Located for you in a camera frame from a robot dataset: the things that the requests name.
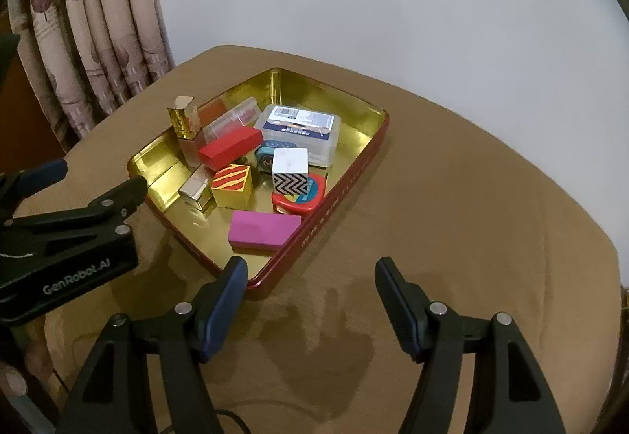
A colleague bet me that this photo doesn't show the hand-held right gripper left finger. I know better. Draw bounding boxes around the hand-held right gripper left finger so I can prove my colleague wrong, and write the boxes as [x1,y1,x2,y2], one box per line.
[56,256,249,434]

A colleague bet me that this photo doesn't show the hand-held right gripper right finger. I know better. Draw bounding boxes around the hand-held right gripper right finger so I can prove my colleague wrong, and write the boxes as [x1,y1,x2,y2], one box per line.
[374,257,566,434]

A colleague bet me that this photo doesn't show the beige patterned curtain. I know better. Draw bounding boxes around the beige patterned curtain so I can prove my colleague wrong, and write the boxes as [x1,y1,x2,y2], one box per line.
[7,0,175,140]

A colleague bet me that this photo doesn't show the person's left hand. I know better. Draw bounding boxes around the person's left hand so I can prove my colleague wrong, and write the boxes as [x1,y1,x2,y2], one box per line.
[0,321,52,403]

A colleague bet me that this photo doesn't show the red rectangular block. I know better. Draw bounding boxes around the red rectangular block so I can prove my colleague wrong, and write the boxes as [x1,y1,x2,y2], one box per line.
[198,127,263,171]

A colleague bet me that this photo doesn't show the red tin box gold inside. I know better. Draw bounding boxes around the red tin box gold inside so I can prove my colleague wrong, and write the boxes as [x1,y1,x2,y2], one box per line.
[127,67,391,302]

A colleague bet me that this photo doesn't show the yellow red striped cube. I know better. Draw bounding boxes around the yellow red striped cube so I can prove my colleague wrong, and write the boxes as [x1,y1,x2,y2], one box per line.
[211,164,254,210]

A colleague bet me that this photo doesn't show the silver rectangular case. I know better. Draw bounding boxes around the silver rectangular case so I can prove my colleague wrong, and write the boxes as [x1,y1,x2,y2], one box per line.
[178,164,214,211]

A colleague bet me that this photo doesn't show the clear case with red contents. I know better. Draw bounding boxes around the clear case with red contents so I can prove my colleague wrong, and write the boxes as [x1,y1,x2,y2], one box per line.
[199,96,261,140]

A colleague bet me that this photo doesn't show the pink rectangular block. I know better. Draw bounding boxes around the pink rectangular block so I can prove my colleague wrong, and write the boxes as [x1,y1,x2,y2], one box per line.
[228,210,302,250]

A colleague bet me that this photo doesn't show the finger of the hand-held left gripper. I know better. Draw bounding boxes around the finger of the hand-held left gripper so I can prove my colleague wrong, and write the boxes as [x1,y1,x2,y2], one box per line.
[0,159,68,219]
[10,175,148,232]

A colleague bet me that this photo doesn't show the red tape measure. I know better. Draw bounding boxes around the red tape measure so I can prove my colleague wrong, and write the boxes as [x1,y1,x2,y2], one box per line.
[271,173,326,219]

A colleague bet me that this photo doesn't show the brown wooden furniture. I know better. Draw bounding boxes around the brown wooden furniture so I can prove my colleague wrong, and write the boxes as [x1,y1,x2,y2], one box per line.
[0,55,67,174]

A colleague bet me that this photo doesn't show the small blue patterned tin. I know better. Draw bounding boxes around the small blue patterned tin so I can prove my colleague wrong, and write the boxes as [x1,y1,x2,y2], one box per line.
[254,142,283,172]

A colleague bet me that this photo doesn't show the white black zigzag cube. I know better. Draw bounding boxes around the white black zigzag cube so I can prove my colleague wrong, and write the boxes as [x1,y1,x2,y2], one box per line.
[272,146,310,196]

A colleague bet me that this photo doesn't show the clear case with blue card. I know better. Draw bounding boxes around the clear case with blue card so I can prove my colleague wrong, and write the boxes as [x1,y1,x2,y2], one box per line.
[253,104,342,168]

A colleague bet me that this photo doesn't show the black cable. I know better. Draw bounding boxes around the black cable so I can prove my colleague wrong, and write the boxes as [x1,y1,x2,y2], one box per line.
[162,397,318,434]

